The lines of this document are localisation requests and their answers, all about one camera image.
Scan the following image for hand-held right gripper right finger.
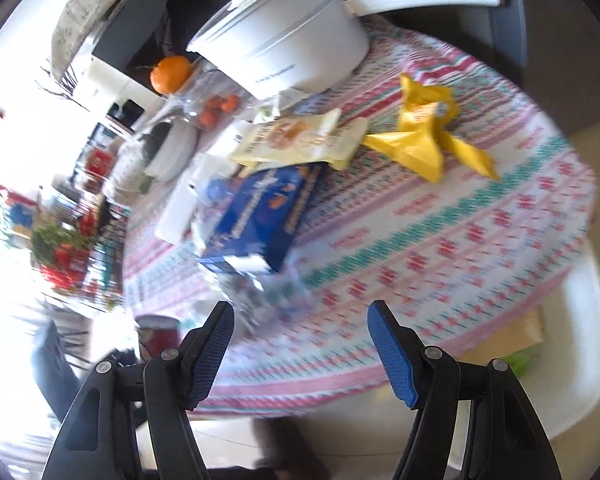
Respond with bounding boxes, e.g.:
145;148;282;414
367;300;563;480

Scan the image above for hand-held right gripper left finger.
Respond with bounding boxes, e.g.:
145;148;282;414
42;301;236;480

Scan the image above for clear plastic wrapper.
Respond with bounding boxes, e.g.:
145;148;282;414
215;255;306;331

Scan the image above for blue cardboard box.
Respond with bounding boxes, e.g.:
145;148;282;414
196;162;326;275

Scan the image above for yellow plastic bag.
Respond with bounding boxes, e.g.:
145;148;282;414
362;74;501;183

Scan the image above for cream snack packet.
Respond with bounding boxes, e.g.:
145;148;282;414
230;109;370;171

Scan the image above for tan paper bag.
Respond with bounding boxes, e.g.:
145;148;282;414
480;310;546;361

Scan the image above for patterned tablecloth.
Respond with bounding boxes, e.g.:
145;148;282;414
122;25;598;416

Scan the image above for green plastic bag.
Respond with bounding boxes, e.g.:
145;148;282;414
500;350;542;377

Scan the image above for white plastic bottle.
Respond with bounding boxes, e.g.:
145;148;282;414
154;127;251;247

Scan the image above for dark chair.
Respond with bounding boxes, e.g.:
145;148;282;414
32;320;92;421

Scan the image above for white chair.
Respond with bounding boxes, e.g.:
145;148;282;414
380;240;600;436

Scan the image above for stacked white bowls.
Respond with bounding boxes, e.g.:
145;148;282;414
142;117;201;181

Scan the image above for white small-print cloth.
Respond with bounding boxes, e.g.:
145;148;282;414
105;142;151;196

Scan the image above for dark green squash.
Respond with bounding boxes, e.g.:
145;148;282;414
147;125;170;152

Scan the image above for glass teapot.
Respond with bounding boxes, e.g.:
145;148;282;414
167;62;243;131

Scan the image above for white and green packet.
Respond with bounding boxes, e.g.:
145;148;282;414
252;87;306;123

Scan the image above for large orange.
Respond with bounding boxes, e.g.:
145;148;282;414
150;55;192;95

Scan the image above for white appliance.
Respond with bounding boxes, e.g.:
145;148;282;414
86;55;168;133

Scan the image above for white electric cooking pot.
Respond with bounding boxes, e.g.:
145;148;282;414
186;0;503;101

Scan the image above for floral cover cloth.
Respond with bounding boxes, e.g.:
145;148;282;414
49;0;148;81

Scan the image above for wire rack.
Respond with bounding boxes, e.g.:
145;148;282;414
55;195;126;301

